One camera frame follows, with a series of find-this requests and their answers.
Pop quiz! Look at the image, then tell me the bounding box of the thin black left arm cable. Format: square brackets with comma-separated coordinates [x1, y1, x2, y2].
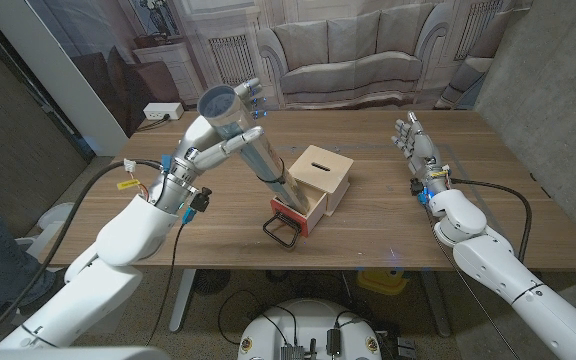
[145, 219, 189, 347]

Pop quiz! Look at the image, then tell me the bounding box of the wooden drawer with red front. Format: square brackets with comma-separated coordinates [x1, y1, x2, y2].
[270, 185, 328, 238]

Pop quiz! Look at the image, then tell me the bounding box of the black strap around map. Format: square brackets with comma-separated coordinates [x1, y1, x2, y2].
[256, 157, 287, 185]

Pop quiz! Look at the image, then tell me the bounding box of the white power strip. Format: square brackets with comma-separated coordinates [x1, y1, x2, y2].
[142, 101, 185, 121]

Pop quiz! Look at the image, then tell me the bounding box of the black round floor fan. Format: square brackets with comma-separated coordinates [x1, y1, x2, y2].
[192, 268, 233, 297]

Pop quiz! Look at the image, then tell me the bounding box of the printed living room backdrop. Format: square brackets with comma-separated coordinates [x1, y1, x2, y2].
[27, 0, 534, 139]

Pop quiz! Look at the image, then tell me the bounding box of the grey table leg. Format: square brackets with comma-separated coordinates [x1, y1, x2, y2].
[420, 269, 453, 339]

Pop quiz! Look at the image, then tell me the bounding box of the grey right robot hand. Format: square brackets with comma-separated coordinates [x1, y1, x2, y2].
[391, 110, 450, 177]

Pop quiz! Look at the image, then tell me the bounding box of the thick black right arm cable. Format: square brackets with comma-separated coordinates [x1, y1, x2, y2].
[450, 177, 533, 264]

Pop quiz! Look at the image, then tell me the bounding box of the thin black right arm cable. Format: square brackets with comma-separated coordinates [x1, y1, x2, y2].
[422, 202, 522, 360]

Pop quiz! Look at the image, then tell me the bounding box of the white robot torso edge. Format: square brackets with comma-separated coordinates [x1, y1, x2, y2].
[0, 346, 170, 360]

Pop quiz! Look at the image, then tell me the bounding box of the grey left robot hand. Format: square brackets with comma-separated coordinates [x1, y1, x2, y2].
[170, 77, 268, 174]

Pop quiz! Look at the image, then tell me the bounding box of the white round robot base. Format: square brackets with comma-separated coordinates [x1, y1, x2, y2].
[237, 298, 383, 360]

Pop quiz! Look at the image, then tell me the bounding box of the black wire drawer handle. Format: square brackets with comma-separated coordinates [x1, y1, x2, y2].
[262, 212, 303, 250]

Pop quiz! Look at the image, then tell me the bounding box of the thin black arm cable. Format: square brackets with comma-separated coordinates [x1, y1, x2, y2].
[145, 219, 189, 347]
[422, 202, 522, 360]

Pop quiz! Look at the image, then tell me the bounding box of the white table leg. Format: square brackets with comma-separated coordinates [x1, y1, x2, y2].
[168, 268, 198, 334]

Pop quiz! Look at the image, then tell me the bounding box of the yellow object under table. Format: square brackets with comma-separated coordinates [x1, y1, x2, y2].
[356, 268, 409, 296]

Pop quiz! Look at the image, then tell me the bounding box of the black power strip cord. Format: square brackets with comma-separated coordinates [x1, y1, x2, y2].
[135, 114, 172, 132]

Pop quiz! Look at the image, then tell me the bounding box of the wooden box with slot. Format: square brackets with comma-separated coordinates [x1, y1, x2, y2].
[287, 144, 355, 217]

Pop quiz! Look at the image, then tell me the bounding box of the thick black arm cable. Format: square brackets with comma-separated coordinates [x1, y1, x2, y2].
[0, 158, 164, 350]
[450, 177, 533, 264]

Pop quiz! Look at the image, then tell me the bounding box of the white round floor object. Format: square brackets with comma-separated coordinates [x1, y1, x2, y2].
[35, 201, 79, 232]

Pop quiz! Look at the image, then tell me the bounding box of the blue world map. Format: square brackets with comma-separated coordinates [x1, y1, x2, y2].
[196, 84, 312, 215]

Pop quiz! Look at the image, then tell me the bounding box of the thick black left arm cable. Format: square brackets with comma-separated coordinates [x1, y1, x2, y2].
[0, 158, 164, 350]

